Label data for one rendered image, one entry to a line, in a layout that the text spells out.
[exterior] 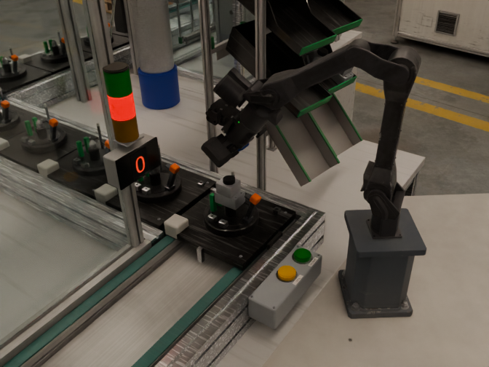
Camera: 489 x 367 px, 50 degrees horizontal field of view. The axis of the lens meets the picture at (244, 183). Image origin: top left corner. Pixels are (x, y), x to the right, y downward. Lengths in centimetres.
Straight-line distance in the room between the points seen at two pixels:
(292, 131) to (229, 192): 32
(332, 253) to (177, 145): 75
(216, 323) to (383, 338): 38
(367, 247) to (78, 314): 62
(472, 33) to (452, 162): 191
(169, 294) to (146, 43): 112
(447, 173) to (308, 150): 208
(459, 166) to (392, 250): 248
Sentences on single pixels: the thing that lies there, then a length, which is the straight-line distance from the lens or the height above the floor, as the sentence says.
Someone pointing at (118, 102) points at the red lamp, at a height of 135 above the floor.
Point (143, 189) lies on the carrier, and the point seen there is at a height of 100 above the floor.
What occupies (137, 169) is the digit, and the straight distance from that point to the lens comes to 114.
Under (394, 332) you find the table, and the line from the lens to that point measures 126.
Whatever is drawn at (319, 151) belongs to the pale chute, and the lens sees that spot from 151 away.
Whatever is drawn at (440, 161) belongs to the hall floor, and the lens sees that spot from 361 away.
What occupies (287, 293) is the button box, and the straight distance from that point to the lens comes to 116.
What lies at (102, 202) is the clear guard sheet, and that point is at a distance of 119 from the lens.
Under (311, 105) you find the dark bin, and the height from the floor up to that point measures 120.
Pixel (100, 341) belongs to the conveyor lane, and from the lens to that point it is 118.
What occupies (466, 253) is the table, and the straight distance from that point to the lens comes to 150.
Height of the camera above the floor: 179
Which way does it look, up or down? 34 degrees down
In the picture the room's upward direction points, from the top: 2 degrees counter-clockwise
